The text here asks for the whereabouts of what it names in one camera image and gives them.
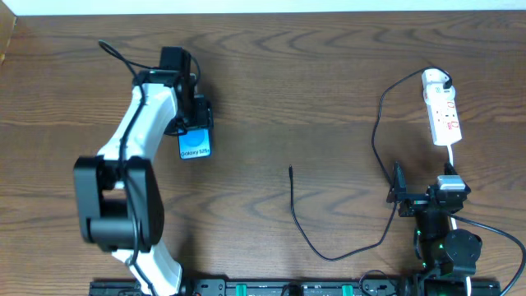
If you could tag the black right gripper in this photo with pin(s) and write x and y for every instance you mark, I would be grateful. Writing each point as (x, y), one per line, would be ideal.
(418, 197)

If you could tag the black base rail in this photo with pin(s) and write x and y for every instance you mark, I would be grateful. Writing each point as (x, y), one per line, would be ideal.
(218, 287)

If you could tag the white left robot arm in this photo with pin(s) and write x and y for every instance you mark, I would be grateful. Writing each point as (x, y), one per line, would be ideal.
(118, 199)

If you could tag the white power strip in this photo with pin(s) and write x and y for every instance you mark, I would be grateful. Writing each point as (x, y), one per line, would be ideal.
(443, 118)

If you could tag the blue Galaxy smartphone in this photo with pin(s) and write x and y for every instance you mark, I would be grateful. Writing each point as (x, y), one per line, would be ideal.
(195, 144)

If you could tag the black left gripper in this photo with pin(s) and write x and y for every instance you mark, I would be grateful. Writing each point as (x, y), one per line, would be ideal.
(201, 117)

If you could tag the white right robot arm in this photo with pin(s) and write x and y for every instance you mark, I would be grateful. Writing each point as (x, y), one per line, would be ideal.
(448, 255)

